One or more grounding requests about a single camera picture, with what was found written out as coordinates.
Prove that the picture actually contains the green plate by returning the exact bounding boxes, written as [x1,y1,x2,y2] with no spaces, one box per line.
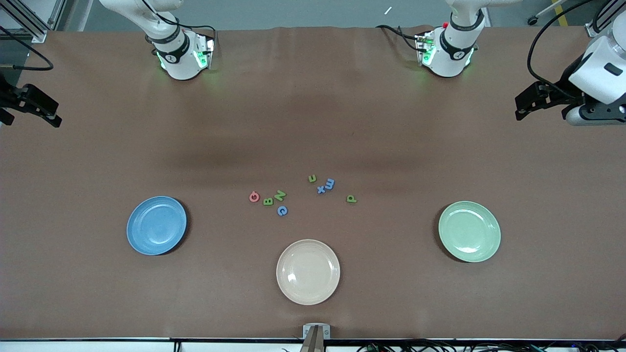
[438,200,502,264]

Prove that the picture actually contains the blue plate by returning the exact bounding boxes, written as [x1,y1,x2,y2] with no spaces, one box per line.
[126,196,188,256]

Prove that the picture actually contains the beige plate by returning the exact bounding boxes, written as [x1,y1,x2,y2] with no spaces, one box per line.
[276,239,341,306]

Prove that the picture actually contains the yellow floor tape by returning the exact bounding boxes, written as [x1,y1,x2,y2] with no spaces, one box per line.
[552,0,569,27]

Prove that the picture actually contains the white pole with caster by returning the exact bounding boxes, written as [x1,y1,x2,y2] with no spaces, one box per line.
[527,0,570,25]

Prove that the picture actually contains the brown table mat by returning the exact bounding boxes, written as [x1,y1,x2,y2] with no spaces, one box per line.
[0,25,626,340]

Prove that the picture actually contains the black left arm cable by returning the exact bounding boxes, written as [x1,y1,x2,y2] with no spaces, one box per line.
[527,0,595,96]

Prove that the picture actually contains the aluminium frame profile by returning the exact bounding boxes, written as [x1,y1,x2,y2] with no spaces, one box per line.
[0,0,49,44]
[584,0,618,38]
[47,0,67,31]

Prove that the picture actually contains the black base cable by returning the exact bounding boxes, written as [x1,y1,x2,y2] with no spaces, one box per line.
[142,0,218,49]
[376,24,421,52]

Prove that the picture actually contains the tangled black cables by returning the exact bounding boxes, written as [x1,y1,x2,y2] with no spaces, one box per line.
[357,334,626,352]

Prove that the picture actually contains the grey metal bracket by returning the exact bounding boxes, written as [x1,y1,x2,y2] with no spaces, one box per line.
[303,323,331,340]

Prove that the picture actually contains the aluminium camera mast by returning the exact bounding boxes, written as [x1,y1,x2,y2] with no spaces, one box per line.
[299,327,325,352]

